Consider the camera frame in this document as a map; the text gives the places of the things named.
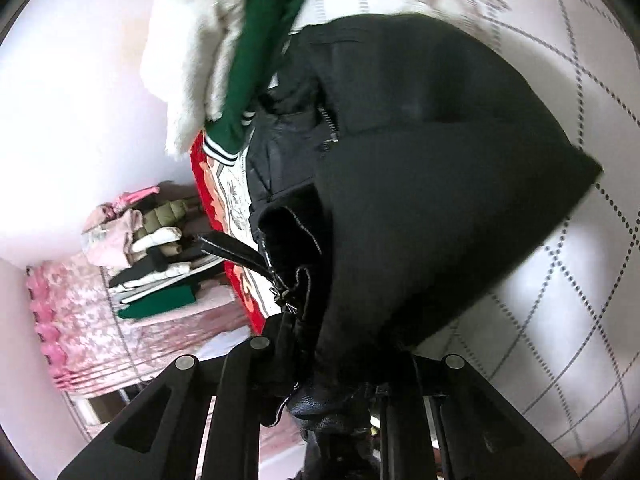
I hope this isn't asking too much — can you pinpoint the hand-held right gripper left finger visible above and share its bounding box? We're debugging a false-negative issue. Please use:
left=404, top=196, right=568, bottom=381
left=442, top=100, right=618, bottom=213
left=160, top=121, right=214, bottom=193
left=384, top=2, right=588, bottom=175
left=56, top=335, right=297, bottom=480

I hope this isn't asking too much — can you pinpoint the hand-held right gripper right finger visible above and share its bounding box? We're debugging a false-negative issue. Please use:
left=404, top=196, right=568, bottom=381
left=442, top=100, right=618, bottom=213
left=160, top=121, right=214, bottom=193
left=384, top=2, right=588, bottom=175
left=379, top=352, right=582, bottom=480

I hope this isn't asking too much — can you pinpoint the black jacket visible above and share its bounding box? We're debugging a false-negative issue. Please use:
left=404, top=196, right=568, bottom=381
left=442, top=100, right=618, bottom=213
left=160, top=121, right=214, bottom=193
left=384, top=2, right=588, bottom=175
left=247, top=12, right=604, bottom=480

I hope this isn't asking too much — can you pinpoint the stack of folded clothes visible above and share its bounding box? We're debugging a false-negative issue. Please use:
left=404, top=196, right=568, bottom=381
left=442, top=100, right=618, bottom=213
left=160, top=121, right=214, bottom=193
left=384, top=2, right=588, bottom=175
left=82, top=185, right=227, bottom=321

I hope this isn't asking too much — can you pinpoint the pink floral cloth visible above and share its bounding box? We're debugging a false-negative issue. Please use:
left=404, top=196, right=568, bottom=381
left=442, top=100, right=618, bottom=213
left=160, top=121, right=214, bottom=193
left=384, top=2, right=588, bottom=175
left=24, top=255, right=252, bottom=397

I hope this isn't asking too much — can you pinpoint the white quilted bedspread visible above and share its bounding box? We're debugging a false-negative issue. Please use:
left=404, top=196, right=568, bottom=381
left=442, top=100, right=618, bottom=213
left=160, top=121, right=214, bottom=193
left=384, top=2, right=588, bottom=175
left=295, top=0, right=640, bottom=463

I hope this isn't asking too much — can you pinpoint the red patterned blanket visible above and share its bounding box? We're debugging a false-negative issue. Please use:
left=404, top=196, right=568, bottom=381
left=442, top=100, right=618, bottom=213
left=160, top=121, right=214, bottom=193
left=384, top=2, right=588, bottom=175
left=189, top=129, right=275, bottom=335

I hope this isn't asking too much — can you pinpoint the green jacket with striped cuffs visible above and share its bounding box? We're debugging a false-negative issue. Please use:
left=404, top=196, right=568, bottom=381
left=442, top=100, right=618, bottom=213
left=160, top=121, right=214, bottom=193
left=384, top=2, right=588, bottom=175
left=202, top=0, right=309, bottom=164

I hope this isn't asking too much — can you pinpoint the white fluffy coat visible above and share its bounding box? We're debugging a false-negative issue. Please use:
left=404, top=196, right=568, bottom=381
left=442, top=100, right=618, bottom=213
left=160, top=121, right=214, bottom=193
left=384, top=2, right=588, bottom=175
left=139, top=0, right=249, bottom=159

